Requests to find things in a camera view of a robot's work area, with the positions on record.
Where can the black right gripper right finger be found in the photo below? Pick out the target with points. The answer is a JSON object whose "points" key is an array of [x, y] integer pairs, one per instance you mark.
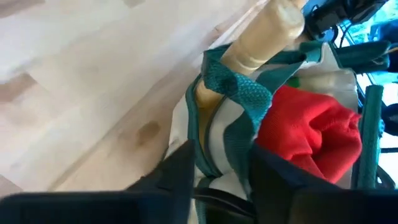
{"points": [[311, 205]]}

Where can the beige green-trimmed gardening bag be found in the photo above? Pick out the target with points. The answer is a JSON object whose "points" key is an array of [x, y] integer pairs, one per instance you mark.
{"points": [[224, 130]]}

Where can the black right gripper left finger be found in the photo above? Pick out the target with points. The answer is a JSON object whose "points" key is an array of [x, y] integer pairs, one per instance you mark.
{"points": [[93, 208]]}

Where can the red knit gardening gloves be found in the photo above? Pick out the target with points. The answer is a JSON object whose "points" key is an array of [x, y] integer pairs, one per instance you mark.
{"points": [[311, 130]]}

